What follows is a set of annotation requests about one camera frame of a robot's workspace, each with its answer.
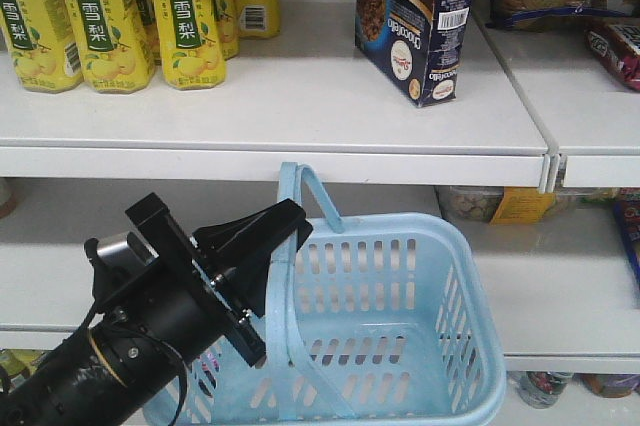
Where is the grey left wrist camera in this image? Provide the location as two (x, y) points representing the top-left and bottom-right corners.
(97, 232), (155, 275)

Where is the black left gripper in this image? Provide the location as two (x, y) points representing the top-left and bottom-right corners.
(124, 192), (315, 368)

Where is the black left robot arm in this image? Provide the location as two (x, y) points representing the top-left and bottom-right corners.
(1, 194), (312, 425)

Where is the white store shelving unit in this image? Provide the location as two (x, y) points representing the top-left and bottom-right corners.
(0, 0), (640, 426)

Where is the green tea bottle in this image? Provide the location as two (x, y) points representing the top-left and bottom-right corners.
(1, 349), (46, 391)

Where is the clear red label bottle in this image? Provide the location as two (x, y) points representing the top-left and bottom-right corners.
(516, 371), (574, 409)

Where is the dark blue cookie box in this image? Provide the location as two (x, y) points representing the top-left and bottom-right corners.
(355, 0), (473, 108)

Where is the red maroon cookie packet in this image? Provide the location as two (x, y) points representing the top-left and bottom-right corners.
(584, 17), (639, 92)

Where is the clear tub yellow label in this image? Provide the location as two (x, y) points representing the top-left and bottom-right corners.
(436, 186), (579, 225)

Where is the light blue shopping basket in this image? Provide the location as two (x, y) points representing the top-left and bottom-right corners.
(143, 163), (506, 425)

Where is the blue round cracker packet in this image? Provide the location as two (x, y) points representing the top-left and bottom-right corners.
(613, 201), (640, 283)

